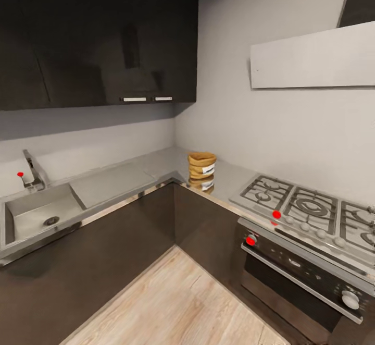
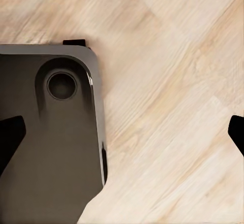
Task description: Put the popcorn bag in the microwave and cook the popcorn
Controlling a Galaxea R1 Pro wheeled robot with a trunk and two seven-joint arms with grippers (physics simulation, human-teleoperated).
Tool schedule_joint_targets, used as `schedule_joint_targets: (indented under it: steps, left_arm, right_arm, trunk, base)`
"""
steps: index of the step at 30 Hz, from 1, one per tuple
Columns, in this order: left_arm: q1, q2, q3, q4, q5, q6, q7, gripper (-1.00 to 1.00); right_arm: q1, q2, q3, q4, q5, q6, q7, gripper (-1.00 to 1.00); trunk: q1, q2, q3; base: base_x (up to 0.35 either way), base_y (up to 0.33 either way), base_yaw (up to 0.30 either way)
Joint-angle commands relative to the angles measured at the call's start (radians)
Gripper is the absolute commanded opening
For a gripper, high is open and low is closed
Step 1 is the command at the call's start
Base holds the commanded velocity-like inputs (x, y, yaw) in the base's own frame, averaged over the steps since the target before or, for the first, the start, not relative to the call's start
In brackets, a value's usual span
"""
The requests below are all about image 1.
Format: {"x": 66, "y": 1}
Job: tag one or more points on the burner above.
{"x": 342, "y": 224}

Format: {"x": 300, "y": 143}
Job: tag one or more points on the cabinet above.
{"x": 115, "y": 52}
{"x": 21, "y": 84}

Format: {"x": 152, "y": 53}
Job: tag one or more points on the popcorn bag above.
{"x": 201, "y": 164}

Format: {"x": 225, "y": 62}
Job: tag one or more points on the range hood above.
{"x": 344, "y": 56}

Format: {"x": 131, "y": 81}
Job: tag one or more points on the drop in sink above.
{"x": 33, "y": 213}

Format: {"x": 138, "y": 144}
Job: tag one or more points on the oven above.
{"x": 311, "y": 299}

